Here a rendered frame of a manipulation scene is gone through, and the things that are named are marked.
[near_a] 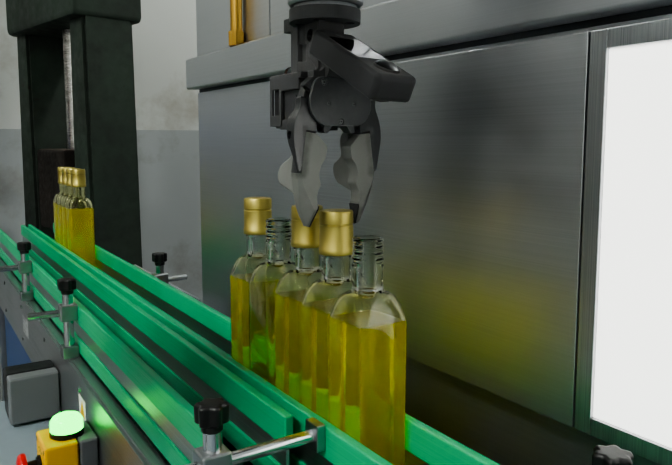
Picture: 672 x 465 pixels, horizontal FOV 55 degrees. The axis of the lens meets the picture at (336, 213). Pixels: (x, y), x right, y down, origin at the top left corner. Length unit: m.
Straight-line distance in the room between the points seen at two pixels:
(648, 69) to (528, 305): 0.23
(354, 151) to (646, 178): 0.27
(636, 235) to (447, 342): 0.25
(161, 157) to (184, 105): 0.35
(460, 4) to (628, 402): 0.41
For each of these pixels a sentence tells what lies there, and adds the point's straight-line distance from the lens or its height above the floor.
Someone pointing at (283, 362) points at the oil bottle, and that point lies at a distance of 0.72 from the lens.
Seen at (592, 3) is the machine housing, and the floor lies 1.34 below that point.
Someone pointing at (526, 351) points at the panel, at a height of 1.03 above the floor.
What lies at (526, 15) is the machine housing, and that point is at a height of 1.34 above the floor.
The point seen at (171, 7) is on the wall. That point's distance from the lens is 4.21.
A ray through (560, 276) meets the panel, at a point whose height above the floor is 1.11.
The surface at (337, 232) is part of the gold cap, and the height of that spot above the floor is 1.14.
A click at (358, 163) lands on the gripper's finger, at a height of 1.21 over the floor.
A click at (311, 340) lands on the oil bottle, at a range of 0.66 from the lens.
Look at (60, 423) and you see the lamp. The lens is 1.00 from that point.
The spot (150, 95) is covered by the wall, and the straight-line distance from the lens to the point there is 4.11.
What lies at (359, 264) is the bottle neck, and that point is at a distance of 0.60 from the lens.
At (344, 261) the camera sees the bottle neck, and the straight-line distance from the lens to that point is 0.64.
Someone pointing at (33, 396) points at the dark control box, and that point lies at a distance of 1.26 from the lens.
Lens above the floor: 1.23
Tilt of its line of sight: 6 degrees down
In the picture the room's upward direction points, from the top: straight up
